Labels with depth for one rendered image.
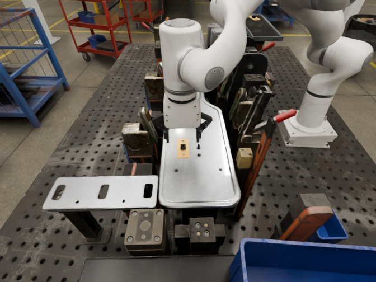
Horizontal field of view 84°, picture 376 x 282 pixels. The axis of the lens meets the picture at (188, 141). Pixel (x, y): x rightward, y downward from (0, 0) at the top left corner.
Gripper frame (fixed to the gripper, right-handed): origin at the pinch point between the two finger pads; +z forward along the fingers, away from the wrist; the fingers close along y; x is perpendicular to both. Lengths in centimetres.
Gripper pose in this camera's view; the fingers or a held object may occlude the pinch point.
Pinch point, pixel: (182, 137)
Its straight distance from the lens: 63.4
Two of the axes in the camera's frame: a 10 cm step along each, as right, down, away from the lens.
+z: 0.0, 7.1, 7.1
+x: 0.3, 7.1, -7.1
